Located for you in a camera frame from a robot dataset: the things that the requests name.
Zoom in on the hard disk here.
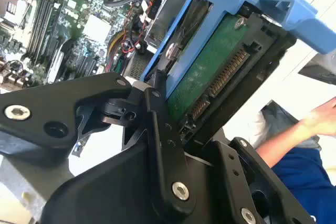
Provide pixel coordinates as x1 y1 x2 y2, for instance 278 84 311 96
140 0 336 154

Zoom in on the person's bare hand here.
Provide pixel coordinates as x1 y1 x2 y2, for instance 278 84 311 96
301 97 336 136

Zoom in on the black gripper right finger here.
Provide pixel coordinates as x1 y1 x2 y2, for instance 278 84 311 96
202 136 317 224

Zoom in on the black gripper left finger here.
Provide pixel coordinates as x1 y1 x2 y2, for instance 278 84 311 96
0 69 196 217

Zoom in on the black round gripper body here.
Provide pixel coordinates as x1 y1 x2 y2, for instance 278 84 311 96
40 142 228 224

